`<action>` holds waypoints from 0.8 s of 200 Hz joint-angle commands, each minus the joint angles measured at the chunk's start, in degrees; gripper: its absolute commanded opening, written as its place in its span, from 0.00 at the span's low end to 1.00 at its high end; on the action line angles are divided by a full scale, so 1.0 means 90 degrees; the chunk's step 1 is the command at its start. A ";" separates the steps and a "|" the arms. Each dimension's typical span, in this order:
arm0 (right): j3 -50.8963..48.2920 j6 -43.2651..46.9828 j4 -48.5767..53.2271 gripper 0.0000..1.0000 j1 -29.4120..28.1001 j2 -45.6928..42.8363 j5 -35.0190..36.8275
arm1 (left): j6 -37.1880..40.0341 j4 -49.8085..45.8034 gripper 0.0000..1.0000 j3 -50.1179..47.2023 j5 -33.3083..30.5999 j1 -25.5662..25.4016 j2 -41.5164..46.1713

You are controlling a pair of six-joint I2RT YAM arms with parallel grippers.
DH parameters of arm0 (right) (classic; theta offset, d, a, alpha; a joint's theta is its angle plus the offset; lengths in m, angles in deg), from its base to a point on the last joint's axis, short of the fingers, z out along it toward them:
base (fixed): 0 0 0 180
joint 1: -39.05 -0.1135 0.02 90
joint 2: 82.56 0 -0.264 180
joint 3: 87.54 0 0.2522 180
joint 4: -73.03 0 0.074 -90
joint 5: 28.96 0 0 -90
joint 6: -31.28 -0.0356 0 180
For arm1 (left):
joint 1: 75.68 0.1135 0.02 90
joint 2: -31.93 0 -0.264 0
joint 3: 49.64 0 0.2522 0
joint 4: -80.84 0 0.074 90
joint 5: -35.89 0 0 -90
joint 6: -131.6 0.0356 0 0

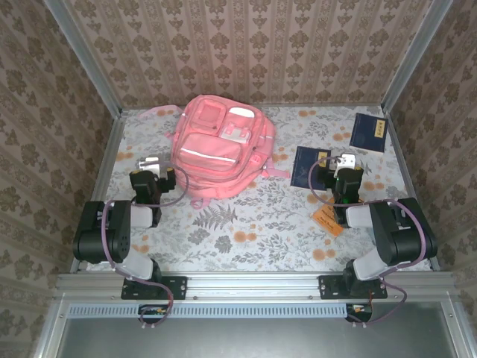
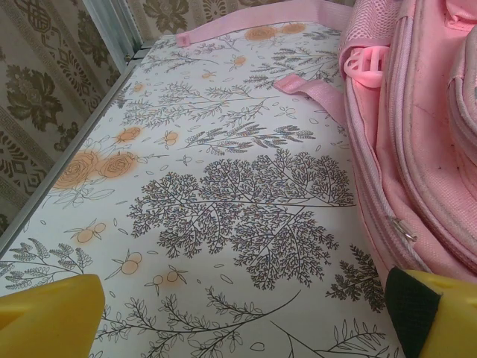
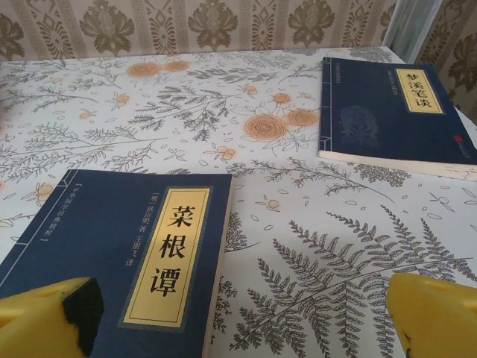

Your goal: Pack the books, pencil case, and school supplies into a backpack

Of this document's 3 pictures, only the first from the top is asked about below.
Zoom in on pink backpack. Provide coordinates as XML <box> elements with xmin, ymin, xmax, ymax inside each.
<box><xmin>138</xmin><ymin>94</ymin><xmax>291</xmax><ymax>210</ymax></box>

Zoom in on orange paperback book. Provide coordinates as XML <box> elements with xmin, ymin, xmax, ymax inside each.
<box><xmin>312</xmin><ymin>197</ymin><xmax>344</xmax><ymax>236</ymax></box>

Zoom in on blue book with plant drawing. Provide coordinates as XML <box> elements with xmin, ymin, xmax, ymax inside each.
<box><xmin>289</xmin><ymin>145</ymin><xmax>332</xmax><ymax>189</ymax></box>

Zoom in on small dark blue book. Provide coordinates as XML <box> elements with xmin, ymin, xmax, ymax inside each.
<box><xmin>349</xmin><ymin>113</ymin><xmax>388</xmax><ymax>153</ymax></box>

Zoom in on floral table cover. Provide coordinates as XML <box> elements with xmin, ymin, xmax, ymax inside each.
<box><xmin>87</xmin><ymin>106</ymin><xmax>433</xmax><ymax>272</ymax></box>

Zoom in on grey metal panel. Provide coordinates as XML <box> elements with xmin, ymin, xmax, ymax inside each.
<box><xmin>35</xmin><ymin>294</ymin><xmax>477</xmax><ymax>358</ymax></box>

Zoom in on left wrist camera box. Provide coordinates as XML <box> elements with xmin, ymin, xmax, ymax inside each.
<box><xmin>136</xmin><ymin>156</ymin><xmax>165</xmax><ymax>175</ymax></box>

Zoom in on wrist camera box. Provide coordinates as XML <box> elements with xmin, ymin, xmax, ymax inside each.
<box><xmin>334</xmin><ymin>151</ymin><xmax>358</xmax><ymax>169</ymax></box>
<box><xmin>136</xmin><ymin>156</ymin><xmax>165</xmax><ymax>175</ymax></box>

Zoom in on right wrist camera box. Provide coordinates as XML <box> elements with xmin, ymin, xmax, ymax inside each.
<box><xmin>334</xmin><ymin>151</ymin><xmax>358</xmax><ymax>169</ymax></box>

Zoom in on aluminium table edge rail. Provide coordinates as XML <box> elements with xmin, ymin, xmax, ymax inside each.
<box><xmin>70</xmin><ymin>110</ymin><xmax>127</xmax><ymax>273</ymax></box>
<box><xmin>382</xmin><ymin>107</ymin><xmax>440</xmax><ymax>271</ymax></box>

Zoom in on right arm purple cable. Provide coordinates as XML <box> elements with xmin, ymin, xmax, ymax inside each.
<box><xmin>309</xmin><ymin>155</ymin><xmax>429</xmax><ymax>329</ymax></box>

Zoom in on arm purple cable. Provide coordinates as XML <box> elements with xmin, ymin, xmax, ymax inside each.
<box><xmin>100</xmin><ymin>163</ymin><xmax>189</xmax><ymax>330</ymax></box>
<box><xmin>309</xmin><ymin>155</ymin><xmax>429</xmax><ymax>329</ymax></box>

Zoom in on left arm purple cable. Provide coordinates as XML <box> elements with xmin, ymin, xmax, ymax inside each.
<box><xmin>100</xmin><ymin>163</ymin><xmax>189</xmax><ymax>330</ymax></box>

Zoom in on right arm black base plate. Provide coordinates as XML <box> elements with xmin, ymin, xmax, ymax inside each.
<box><xmin>318</xmin><ymin>274</ymin><xmax>388</xmax><ymax>301</ymax></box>

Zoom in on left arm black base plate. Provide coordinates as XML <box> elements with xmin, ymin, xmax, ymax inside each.
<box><xmin>121</xmin><ymin>275</ymin><xmax>188</xmax><ymax>301</ymax></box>

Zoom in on aluminium frame post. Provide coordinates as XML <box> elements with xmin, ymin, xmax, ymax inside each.
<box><xmin>382</xmin><ymin>0</ymin><xmax>454</xmax><ymax>113</ymax></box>
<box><xmin>42</xmin><ymin>0</ymin><xmax>124</xmax><ymax>116</ymax></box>

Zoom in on wide aluminium frame rail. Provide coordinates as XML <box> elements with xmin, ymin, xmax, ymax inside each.
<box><xmin>54</xmin><ymin>271</ymin><xmax>463</xmax><ymax>299</ymax></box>

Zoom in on grey slotted cable duct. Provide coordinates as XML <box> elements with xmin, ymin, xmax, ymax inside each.
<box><xmin>68</xmin><ymin>302</ymin><xmax>373</xmax><ymax>319</ymax></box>

